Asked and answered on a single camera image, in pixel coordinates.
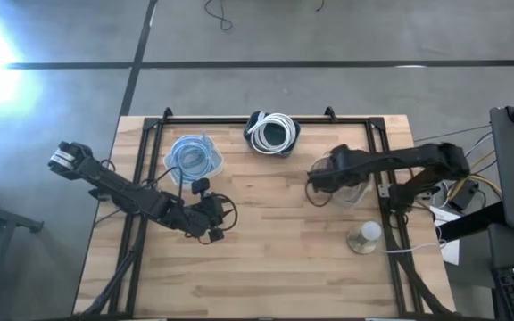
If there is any yellow cable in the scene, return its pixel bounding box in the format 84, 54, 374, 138
446, 149, 503, 202

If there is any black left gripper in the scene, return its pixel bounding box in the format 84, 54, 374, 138
180, 194, 236, 244

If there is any teal plastic bin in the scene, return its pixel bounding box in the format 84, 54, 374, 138
243, 110, 303, 159

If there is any black floor cable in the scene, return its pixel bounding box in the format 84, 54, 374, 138
203, 0, 235, 31

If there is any white translucent plastic bin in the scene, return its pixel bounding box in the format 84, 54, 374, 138
309, 151, 375, 210
162, 133, 226, 187

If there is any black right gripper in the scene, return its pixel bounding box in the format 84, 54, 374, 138
306, 143, 368, 195

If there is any white bulb lamp brass base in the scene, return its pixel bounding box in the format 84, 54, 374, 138
346, 220, 383, 256

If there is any black aluminium table frame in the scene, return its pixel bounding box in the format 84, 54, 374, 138
76, 106, 459, 320

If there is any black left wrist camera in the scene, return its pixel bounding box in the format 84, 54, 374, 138
190, 177, 211, 196

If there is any white paper sheet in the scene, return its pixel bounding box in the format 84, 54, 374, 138
430, 205, 461, 267

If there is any black power adapter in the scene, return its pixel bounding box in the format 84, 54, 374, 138
447, 180, 481, 213

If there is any white lamp cord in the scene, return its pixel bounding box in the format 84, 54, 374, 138
379, 225, 448, 255

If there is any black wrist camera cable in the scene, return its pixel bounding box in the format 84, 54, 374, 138
162, 167, 239, 245
304, 180, 332, 209

